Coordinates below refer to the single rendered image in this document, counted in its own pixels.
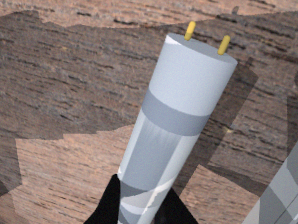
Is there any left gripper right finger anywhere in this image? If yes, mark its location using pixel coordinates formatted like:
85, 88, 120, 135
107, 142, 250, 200
154, 187, 199, 224

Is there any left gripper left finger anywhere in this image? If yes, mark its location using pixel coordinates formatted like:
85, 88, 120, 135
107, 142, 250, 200
83, 174, 121, 224

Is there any white tube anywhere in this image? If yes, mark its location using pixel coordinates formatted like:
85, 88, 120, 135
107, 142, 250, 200
117, 21, 238, 224

